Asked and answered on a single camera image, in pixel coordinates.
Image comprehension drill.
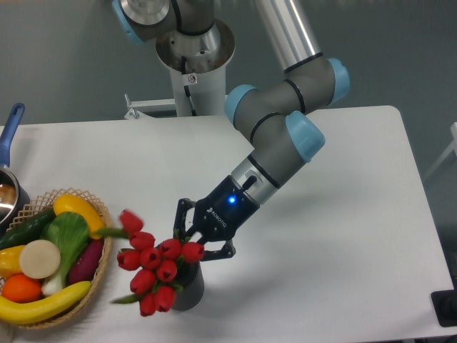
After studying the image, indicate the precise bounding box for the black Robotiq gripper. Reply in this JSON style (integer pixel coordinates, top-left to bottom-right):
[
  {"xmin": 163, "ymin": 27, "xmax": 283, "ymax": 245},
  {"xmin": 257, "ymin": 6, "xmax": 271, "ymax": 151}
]
[{"xmin": 173, "ymin": 176, "xmax": 260, "ymax": 262}]

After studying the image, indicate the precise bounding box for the red tulip bouquet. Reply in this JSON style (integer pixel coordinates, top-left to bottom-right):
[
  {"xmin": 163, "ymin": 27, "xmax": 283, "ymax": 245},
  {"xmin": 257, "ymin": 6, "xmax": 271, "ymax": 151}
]
[{"xmin": 97, "ymin": 209, "xmax": 205, "ymax": 317}]

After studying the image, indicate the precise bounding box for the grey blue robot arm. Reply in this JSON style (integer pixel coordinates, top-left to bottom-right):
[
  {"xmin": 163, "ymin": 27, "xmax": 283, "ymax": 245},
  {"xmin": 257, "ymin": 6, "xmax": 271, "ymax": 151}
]
[{"xmin": 112, "ymin": 1, "xmax": 350, "ymax": 261}]

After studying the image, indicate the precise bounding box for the dark grey ribbed vase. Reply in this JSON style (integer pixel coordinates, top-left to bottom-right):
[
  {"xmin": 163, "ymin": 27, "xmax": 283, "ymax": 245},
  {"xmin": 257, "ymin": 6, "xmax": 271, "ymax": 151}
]
[{"xmin": 172, "ymin": 262, "xmax": 204, "ymax": 312}]

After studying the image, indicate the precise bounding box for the purple sweet potato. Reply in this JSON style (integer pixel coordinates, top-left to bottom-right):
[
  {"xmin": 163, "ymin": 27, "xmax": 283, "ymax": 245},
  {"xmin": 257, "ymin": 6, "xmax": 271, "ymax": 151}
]
[{"xmin": 67, "ymin": 239, "xmax": 104, "ymax": 285}]

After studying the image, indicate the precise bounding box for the green bok choy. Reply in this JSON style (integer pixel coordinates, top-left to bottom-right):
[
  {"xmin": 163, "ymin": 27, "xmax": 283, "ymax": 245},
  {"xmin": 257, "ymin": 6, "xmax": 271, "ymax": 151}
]
[{"xmin": 41, "ymin": 212, "xmax": 89, "ymax": 297}]

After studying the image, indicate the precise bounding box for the yellow squash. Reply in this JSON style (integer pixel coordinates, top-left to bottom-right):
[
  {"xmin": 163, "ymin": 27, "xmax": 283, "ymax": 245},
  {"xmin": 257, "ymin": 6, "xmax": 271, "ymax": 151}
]
[{"xmin": 53, "ymin": 193, "xmax": 105, "ymax": 239}]

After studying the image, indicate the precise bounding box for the yellow banana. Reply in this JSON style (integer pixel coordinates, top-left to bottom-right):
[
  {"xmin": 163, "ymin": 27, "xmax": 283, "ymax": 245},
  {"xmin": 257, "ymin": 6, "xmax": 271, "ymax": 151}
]
[{"xmin": 1, "ymin": 281, "xmax": 91, "ymax": 325}]

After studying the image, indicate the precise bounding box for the woven wicker basket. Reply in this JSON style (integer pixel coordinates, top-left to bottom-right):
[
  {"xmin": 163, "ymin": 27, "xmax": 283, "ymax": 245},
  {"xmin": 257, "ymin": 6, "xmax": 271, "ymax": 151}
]
[{"xmin": 1, "ymin": 188, "xmax": 113, "ymax": 329}]

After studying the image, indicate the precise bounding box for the beige round disc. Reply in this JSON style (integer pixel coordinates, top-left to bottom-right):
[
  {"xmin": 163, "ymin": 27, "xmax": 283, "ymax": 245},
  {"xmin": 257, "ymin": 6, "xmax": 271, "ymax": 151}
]
[{"xmin": 19, "ymin": 239, "xmax": 61, "ymax": 279}]

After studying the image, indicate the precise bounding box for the green cucumber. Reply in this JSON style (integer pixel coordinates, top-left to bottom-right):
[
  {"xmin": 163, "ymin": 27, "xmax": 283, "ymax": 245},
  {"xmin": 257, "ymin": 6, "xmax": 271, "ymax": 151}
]
[{"xmin": 1, "ymin": 209, "xmax": 56, "ymax": 250}]

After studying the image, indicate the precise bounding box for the orange fruit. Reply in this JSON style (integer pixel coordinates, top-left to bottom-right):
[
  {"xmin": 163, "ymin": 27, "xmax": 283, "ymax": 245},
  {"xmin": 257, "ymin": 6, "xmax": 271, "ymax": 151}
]
[{"xmin": 1, "ymin": 274, "xmax": 41, "ymax": 303}]

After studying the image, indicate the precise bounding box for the yellow bell pepper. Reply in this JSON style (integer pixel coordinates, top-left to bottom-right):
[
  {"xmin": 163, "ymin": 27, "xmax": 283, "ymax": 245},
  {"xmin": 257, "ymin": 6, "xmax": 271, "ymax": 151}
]
[{"xmin": 0, "ymin": 245, "xmax": 25, "ymax": 279}]

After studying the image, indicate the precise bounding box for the black device at edge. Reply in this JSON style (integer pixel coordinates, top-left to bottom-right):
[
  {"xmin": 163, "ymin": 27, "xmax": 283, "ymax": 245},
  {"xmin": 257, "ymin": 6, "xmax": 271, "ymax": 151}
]
[{"xmin": 431, "ymin": 289, "xmax": 456, "ymax": 327}]

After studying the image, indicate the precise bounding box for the white object at right edge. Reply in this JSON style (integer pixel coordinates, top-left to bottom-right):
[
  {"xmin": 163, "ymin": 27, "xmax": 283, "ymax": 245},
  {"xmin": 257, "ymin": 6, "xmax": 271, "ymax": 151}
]
[{"xmin": 424, "ymin": 122, "xmax": 456, "ymax": 182}]

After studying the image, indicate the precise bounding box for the white metal base frame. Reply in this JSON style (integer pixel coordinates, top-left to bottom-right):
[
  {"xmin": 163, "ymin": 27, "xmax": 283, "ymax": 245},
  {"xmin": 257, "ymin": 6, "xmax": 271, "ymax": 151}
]
[{"xmin": 124, "ymin": 94, "xmax": 178, "ymax": 120}]

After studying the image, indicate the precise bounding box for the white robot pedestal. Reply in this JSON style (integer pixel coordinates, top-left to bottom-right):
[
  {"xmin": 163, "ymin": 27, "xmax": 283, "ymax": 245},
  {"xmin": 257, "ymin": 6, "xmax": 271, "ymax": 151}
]
[{"xmin": 156, "ymin": 19, "xmax": 235, "ymax": 116}]

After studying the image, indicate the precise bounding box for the black cable on pedestal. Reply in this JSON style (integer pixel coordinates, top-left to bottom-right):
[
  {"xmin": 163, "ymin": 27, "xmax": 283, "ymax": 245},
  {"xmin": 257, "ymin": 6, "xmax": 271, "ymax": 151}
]
[{"xmin": 180, "ymin": 56, "xmax": 198, "ymax": 116}]

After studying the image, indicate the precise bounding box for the blue handled saucepan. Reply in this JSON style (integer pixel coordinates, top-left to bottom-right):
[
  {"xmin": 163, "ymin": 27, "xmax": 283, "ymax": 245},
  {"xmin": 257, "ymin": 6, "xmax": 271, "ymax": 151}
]
[{"xmin": 1, "ymin": 103, "xmax": 30, "ymax": 235}]

